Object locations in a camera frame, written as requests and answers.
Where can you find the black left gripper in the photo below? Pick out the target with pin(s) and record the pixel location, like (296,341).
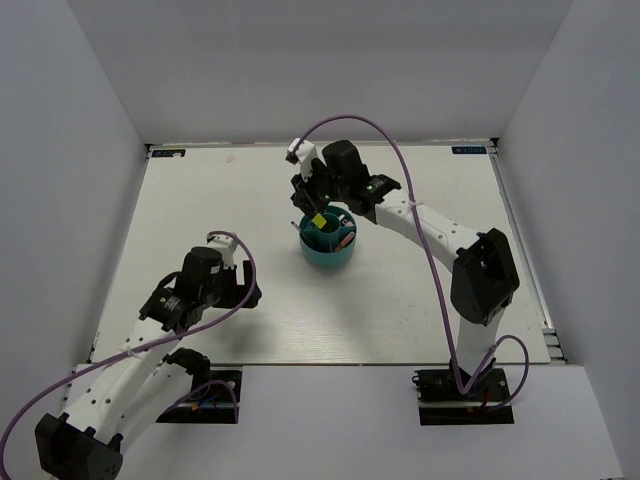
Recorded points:
(240,293)

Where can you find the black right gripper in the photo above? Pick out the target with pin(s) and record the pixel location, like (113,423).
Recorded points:
(305,197)

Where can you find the yellow highlighter marker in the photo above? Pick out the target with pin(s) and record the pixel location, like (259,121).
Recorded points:
(318,221)

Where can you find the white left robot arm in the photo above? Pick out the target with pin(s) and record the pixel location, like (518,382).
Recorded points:
(151,373)

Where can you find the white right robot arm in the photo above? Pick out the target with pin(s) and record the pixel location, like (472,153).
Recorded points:
(481,264)

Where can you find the teal round desk organizer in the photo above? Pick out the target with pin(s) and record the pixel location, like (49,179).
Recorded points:
(327,238)

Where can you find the left blue table label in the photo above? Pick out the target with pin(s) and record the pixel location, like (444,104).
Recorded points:
(168,153)

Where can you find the blue table label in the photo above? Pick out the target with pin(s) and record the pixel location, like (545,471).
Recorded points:
(168,153)
(468,150)

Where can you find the right blue table label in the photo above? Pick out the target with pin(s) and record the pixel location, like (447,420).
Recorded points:
(468,150)

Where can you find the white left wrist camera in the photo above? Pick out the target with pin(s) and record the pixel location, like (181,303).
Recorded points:
(225,245)

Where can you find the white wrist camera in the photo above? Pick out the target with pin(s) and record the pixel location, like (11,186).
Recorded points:
(302,153)
(225,245)

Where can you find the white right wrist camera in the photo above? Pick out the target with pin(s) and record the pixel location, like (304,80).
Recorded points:
(302,153)

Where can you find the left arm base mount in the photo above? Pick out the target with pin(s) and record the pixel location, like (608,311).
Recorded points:
(217,404)

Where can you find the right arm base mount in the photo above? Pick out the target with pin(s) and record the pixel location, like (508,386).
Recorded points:
(441,404)

